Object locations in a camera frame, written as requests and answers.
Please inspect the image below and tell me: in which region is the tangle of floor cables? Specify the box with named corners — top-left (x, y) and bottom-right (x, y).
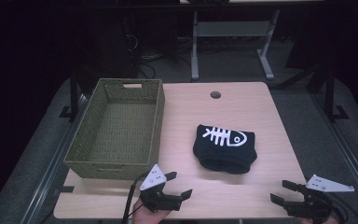
top-left (126, 33), bottom-right (194, 79)

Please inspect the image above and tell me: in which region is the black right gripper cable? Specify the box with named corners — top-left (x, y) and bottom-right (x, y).
top-left (325, 191), bottom-right (357, 224)

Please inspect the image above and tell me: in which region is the black cloth with fish-skeleton print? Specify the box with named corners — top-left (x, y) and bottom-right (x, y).
top-left (192, 124), bottom-right (258, 175)

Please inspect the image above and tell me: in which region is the black metal stand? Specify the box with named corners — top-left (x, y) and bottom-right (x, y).
top-left (323, 66), bottom-right (351, 121)
top-left (58, 69), bottom-right (82, 122)

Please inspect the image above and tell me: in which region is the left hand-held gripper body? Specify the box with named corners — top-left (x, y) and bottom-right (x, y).
top-left (139, 163), bottom-right (184, 214)

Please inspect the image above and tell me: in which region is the black table bracket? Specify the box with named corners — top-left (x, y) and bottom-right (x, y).
top-left (53, 185), bottom-right (76, 194)

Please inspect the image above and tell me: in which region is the aluminium rail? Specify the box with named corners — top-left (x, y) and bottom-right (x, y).
top-left (311, 92), bottom-right (358, 207)
top-left (20, 92), bottom-right (90, 224)

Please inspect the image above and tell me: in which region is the green woven basket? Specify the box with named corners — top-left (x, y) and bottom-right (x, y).
top-left (63, 77), bottom-right (166, 181)

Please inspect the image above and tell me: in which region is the person's left hand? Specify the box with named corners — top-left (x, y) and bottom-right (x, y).
top-left (131, 199), bottom-right (172, 224)

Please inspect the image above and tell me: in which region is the grey metal desk frame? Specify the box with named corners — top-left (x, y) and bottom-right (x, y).
top-left (190, 8), bottom-right (282, 81)

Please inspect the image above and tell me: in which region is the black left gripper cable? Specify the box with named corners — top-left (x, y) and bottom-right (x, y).
top-left (121, 172), bottom-right (148, 224)

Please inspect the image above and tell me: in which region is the person's right hand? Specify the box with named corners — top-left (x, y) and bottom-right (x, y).
top-left (297, 215), bottom-right (340, 224)

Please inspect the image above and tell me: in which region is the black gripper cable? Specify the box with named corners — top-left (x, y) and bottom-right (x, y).
top-left (121, 172), bottom-right (148, 224)
top-left (325, 191), bottom-right (357, 224)

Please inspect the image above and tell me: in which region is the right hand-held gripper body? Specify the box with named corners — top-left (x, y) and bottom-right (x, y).
top-left (285, 174), bottom-right (355, 220)

